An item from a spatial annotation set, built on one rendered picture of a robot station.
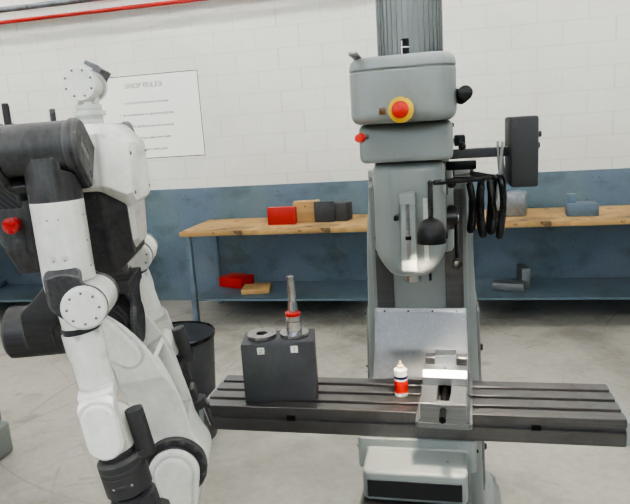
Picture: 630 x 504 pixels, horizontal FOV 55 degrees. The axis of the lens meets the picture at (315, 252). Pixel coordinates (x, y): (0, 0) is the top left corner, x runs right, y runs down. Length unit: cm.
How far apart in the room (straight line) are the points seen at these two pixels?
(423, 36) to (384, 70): 41
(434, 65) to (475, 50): 445
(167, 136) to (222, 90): 76
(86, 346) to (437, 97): 94
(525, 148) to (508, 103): 402
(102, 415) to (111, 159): 47
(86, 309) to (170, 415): 41
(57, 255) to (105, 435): 33
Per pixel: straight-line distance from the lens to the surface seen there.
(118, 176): 124
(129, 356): 136
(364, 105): 153
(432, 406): 170
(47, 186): 113
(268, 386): 189
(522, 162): 195
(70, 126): 112
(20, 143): 114
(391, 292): 219
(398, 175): 165
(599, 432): 187
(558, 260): 615
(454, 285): 217
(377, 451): 184
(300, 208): 563
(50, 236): 114
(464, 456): 183
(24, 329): 142
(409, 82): 151
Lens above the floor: 173
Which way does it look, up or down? 11 degrees down
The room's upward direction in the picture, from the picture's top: 4 degrees counter-clockwise
